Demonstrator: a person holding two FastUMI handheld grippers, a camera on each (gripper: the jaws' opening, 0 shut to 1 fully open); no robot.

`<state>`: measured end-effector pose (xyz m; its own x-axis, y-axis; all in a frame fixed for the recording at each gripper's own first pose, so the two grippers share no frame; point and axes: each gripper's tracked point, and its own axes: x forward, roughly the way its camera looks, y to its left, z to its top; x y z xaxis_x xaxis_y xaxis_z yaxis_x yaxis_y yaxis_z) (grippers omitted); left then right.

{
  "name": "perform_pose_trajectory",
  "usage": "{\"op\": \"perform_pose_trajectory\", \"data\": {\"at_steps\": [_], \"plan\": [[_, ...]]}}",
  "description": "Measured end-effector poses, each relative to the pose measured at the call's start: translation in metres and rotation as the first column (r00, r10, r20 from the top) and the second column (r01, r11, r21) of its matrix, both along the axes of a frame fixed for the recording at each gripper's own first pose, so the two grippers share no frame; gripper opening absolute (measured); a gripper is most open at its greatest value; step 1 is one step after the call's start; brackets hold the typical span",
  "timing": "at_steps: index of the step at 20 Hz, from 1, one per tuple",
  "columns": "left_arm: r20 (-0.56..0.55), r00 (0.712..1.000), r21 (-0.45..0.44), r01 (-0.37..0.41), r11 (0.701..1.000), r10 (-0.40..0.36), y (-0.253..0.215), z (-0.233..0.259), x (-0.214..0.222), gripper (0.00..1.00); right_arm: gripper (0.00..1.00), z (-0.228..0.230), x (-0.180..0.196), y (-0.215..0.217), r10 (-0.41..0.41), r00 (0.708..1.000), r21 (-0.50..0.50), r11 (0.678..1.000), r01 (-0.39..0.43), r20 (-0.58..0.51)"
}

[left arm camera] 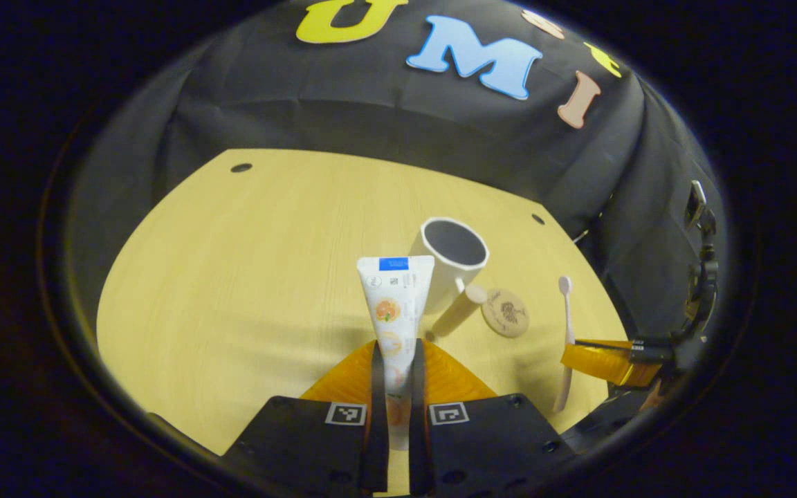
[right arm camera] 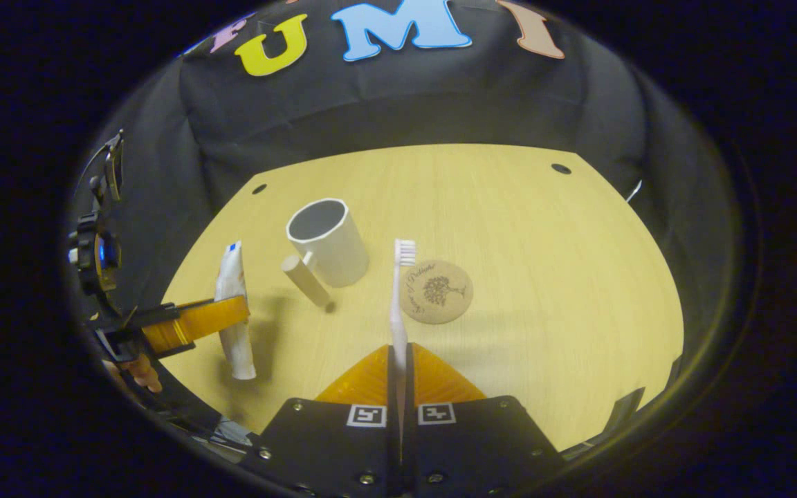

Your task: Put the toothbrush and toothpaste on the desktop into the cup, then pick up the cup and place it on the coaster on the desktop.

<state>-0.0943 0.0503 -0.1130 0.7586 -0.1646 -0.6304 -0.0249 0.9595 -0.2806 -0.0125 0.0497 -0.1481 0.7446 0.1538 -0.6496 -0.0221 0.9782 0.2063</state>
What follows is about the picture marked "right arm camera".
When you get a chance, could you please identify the white toothpaste tube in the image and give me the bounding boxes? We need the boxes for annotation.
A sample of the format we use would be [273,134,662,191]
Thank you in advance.
[214,241,258,381]

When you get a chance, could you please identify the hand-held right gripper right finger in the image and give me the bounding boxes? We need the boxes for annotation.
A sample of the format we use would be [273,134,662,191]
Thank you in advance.
[404,342,563,498]

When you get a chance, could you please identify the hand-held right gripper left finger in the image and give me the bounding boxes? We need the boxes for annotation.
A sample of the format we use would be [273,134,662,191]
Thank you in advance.
[259,344,397,498]

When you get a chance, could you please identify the white cup with wooden handle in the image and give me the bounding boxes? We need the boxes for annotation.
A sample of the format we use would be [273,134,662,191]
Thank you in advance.
[281,198,370,312]

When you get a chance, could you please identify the pale pink toothbrush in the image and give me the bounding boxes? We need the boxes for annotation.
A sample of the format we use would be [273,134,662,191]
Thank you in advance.
[388,239,418,464]

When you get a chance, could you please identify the black backdrop cloth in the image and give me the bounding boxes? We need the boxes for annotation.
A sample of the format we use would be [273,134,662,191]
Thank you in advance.
[70,0,738,388]

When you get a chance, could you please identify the wooden desktop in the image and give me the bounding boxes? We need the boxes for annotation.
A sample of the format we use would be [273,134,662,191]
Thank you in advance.
[160,143,684,452]

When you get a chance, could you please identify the round wooden coaster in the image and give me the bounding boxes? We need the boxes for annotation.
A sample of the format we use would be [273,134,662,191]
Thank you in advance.
[398,259,474,325]

